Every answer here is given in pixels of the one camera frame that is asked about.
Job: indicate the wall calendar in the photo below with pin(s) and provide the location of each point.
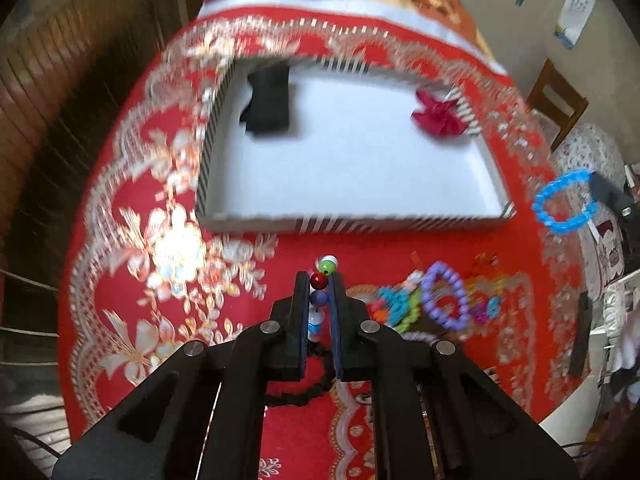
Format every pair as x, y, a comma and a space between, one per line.
572, 20

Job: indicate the red floral tablecloth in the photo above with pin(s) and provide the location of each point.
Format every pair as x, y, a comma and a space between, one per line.
143, 277

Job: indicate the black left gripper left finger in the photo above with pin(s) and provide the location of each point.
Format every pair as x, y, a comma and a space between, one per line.
200, 414

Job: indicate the white floral cushion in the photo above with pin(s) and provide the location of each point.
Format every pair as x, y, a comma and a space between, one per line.
589, 146

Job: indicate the brown wooden door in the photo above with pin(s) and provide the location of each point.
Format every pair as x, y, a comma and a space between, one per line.
67, 68

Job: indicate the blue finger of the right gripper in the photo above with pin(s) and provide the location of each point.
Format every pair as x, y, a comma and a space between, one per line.
609, 195

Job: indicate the red satin bow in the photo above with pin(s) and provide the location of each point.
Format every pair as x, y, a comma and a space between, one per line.
438, 118

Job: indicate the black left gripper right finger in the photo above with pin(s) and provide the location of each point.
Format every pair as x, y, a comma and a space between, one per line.
436, 414

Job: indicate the black scrunchie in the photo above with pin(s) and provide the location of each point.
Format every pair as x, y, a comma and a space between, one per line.
314, 391

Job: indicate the black fabric bow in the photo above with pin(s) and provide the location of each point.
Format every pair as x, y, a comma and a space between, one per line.
268, 111

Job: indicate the striped white tray box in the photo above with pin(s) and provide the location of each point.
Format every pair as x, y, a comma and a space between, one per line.
352, 160

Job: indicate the wooden chair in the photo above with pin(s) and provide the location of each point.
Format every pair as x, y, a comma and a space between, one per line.
556, 99

